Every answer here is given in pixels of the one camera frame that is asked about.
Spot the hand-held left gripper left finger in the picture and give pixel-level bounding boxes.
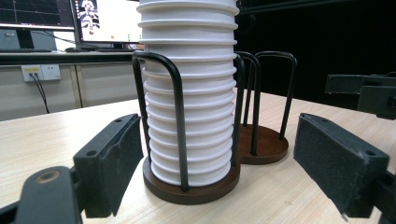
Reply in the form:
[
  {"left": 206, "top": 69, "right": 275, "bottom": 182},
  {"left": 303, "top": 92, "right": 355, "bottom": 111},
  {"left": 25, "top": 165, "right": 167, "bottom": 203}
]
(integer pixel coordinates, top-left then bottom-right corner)
[{"left": 73, "top": 113, "right": 145, "bottom": 218}]

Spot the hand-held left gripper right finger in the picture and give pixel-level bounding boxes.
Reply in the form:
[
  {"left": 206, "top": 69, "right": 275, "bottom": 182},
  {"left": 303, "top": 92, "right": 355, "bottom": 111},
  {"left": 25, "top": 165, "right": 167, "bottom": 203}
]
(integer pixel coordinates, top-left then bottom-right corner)
[{"left": 293, "top": 113, "right": 390, "bottom": 218}]

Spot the black wire cup holder rack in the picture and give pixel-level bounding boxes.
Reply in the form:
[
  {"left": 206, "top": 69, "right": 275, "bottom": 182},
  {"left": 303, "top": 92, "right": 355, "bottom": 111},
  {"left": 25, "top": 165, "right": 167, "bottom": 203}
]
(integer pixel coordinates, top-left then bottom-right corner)
[{"left": 132, "top": 50, "right": 298, "bottom": 205}]

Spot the stack of white paper cups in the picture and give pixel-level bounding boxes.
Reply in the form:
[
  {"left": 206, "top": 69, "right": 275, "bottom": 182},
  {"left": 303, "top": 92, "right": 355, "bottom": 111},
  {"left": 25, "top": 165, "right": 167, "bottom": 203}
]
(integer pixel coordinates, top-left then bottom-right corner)
[{"left": 135, "top": 0, "right": 241, "bottom": 188}]

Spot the black curtain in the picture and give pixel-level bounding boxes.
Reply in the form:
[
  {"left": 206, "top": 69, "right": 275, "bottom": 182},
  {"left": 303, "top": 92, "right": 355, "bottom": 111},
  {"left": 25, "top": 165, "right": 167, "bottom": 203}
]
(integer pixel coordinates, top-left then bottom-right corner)
[{"left": 235, "top": 0, "right": 396, "bottom": 110}]

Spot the dark long desk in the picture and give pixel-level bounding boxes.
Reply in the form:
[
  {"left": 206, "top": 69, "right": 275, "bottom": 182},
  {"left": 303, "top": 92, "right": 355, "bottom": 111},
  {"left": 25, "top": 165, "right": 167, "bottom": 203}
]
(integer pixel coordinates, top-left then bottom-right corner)
[{"left": 0, "top": 50, "right": 135, "bottom": 66}]

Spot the black keyboard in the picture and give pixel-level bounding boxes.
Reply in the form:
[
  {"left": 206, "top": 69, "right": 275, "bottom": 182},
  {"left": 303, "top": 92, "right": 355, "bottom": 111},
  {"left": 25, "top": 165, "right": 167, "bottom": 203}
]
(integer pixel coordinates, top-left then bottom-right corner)
[{"left": 0, "top": 48, "right": 53, "bottom": 53}]

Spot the bright-screen computer monitor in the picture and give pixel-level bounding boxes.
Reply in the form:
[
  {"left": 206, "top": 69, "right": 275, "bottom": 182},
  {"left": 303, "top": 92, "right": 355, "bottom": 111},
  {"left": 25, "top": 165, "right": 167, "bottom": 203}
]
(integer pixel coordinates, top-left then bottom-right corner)
[{"left": 73, "top": 0, "right": 145, "bottom": 45}]

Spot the dark-screen computer monitor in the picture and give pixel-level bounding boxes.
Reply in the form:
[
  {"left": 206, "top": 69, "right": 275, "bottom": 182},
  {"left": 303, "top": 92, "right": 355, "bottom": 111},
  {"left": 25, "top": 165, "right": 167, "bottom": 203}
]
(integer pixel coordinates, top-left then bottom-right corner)
[{"left": 0, "top": 0, "right": 76, "bottom": 32}]

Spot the black power cable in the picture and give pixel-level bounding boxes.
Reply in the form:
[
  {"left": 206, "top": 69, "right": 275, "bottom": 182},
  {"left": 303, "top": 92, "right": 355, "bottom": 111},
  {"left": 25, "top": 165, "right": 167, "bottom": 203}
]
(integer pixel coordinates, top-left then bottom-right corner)
[{"left": 29, "top": 73, "right": 51, "bottom": 115}]

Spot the white wall socket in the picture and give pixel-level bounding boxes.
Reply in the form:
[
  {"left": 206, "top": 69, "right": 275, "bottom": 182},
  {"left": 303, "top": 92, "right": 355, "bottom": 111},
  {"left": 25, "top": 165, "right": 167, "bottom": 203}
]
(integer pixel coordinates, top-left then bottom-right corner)
[{"left": 21, "top": 63, "right": 62, "bottom": 82}]

